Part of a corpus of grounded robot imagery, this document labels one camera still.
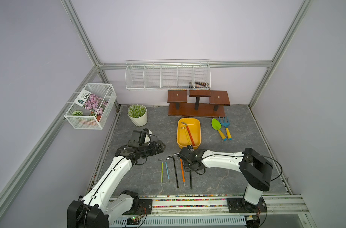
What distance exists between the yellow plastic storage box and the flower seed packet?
0.50 meters

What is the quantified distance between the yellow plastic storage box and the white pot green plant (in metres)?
0.25

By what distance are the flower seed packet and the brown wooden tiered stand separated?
0.46 meters

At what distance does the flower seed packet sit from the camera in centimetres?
73

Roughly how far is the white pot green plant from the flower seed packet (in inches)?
9.2

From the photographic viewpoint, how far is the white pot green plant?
39.7 inches

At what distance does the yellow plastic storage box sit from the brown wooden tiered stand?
0.39 ft

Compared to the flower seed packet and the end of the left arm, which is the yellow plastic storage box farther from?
the flower seed packet

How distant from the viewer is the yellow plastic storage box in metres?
0.98
